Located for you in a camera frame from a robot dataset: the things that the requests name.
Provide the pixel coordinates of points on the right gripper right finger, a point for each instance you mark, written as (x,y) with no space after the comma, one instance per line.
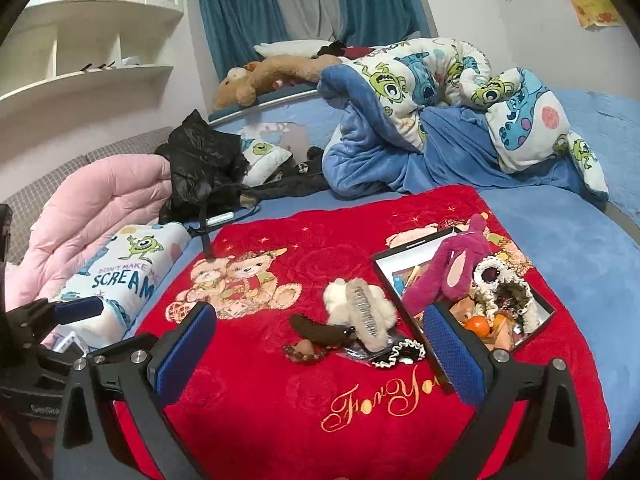
(550,441)

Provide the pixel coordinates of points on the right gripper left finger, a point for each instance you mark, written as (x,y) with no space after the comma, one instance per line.
(89,442)

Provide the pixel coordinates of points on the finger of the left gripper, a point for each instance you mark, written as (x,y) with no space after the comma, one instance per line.
(123,349)
(66,312)

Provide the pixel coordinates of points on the chocolate ball packet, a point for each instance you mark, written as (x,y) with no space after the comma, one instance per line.
(462,310)
(503,340)

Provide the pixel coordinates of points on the brown white lace scrunchie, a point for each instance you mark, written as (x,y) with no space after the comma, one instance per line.
(514,299)

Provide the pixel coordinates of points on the silver coin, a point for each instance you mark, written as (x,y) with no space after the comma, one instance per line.
(356,351)

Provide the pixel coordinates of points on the monster scream print pillow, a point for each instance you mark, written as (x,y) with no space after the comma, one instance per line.
(124,275)

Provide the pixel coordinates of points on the pink quilted comforter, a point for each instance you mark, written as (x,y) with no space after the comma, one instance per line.
(90,206)

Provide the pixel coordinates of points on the red plush blanket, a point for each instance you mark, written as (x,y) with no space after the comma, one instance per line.
(315,370)

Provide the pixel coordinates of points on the dark brown fuzzy hair clip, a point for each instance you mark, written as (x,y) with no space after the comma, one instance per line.
(322,334)

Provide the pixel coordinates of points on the white crochet scrunchie in box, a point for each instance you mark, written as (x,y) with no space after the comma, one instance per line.
(488,274)

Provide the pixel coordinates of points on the black white lace scrunchie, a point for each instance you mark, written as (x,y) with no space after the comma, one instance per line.
(406,351)

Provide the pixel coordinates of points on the white fluffy pompom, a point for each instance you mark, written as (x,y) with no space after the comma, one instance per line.
(335,300)

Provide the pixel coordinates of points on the black shallow box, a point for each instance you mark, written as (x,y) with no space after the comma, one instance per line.
(421,250)

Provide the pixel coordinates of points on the magenta plush hair clip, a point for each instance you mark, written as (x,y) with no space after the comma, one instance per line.
(449,273)

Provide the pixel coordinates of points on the black puffy jacket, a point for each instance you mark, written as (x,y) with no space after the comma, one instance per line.
(207,168)

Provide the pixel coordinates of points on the beige fur hair claw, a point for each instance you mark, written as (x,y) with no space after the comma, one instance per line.
(370,313)

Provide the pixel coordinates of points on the chocolate packet in box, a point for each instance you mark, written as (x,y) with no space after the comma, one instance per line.
(404,278)

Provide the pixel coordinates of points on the small monster print pillow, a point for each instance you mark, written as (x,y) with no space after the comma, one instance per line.
(263,159)

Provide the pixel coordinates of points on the brown teddy bear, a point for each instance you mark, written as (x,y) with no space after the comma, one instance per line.
(242,86)

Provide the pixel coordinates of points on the blue monster print blanket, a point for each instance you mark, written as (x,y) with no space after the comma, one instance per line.
(428,112)

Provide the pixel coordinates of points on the teal curtain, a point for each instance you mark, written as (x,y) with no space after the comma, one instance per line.
(233,28)

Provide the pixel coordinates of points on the white wall shelf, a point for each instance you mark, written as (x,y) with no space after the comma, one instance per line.
(63,47)

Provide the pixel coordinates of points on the yellow wall poster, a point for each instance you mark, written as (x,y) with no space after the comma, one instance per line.
(596,13)

